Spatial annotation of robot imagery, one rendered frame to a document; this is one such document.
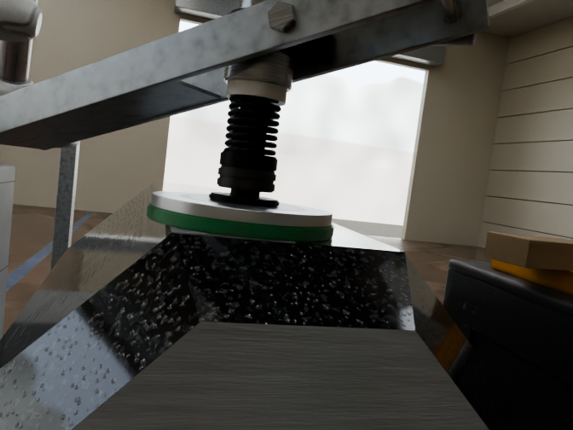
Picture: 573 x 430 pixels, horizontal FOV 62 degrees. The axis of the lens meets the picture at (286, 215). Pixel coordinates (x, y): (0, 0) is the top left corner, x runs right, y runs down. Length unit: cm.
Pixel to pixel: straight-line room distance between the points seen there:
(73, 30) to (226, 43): 753
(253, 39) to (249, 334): 30
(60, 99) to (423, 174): 861
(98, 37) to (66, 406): 765
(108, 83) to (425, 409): 50
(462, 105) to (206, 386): 930
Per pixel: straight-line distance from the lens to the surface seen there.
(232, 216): 46
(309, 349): 41
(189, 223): 47
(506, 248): 96
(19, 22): 122
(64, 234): 289
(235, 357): 40
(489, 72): 999
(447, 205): 943
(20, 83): 191
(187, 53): 56
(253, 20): 53
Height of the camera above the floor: 89
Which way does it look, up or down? 5 degrees down
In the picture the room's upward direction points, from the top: 7 degrees clockwise
